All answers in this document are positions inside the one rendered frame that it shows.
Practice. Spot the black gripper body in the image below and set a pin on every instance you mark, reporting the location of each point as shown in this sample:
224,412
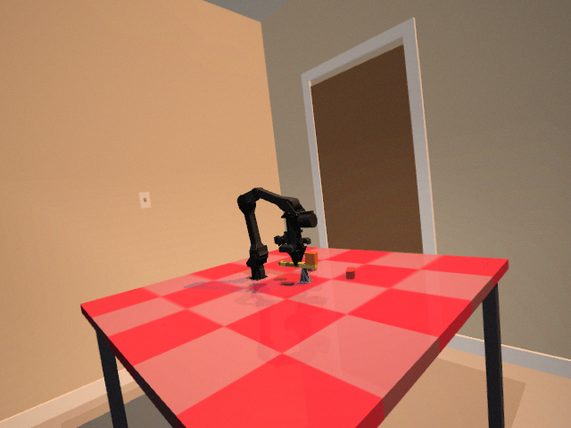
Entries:
295,240

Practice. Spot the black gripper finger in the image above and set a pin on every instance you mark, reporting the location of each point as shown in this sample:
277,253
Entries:
294,256
302,251

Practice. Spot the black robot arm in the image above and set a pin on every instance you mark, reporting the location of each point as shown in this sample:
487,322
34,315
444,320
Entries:
258,251

